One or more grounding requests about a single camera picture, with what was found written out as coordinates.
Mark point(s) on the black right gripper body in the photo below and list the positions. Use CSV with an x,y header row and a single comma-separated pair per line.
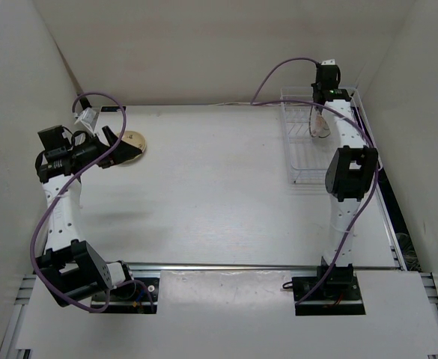
x,y
314,88

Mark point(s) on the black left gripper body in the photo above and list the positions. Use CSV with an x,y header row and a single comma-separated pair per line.
x,y
86,152

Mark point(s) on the small cream printed plate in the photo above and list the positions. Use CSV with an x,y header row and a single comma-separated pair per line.
x,y
132,137

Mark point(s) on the cream plate with orange pattern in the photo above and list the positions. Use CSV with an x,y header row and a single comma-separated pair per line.
x,y
316,124

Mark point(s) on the cream plate with dark print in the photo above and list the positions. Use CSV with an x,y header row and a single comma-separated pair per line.
x,y
142,146

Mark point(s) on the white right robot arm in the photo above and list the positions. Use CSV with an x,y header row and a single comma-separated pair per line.
x,y
348,177

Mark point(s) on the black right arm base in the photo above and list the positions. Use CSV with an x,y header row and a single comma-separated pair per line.
x,y
338,295

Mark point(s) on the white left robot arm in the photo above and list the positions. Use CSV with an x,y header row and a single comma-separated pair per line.
x,y
68,262

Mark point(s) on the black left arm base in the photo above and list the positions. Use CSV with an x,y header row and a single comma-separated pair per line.
x,y
134,299

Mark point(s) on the black label sticker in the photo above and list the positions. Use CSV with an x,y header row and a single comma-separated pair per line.
x,y
110,109

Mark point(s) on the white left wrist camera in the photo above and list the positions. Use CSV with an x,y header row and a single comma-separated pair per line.
x,y
87,119

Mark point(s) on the white wire dish rack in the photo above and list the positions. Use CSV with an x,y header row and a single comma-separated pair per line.
x,y
308,158

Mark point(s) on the aluminium frame rail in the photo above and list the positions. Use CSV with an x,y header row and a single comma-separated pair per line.
x,y
214,267

